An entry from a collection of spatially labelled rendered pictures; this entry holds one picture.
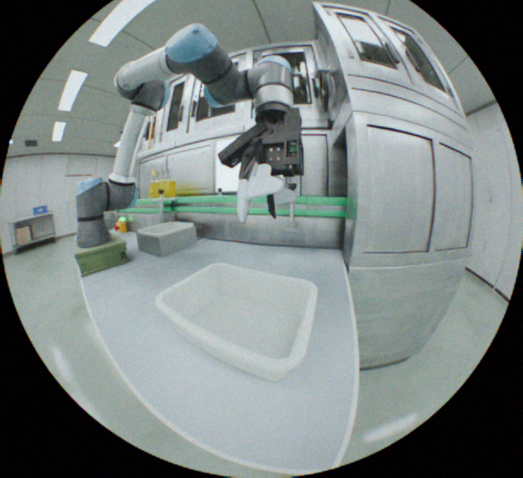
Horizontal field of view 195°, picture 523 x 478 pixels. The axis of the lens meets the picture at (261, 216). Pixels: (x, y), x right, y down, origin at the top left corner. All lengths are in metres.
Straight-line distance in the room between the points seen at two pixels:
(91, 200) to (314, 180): 0.98
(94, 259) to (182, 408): 0.50
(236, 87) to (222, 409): 0.50
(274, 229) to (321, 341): 0.48
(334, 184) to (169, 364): 0.88
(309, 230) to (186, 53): 0.64
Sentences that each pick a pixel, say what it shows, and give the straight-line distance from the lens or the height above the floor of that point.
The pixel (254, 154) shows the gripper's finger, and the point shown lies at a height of 1.03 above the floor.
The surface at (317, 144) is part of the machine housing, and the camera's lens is 0.88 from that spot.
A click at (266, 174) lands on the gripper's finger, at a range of 0.21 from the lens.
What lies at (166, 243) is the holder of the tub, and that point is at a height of 0.80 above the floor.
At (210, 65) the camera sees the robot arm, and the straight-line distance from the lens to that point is 0.31.
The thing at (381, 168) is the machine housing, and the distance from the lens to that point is 0.53.
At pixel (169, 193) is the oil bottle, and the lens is 0.99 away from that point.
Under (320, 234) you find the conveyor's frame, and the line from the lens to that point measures 0.64.
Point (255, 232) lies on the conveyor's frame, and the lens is 0.66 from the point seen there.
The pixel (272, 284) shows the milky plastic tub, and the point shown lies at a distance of 0.29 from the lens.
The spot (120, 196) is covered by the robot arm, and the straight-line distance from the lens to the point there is 0.68.
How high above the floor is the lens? 0.97
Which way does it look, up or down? 8 degrees down
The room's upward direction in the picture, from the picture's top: straight up
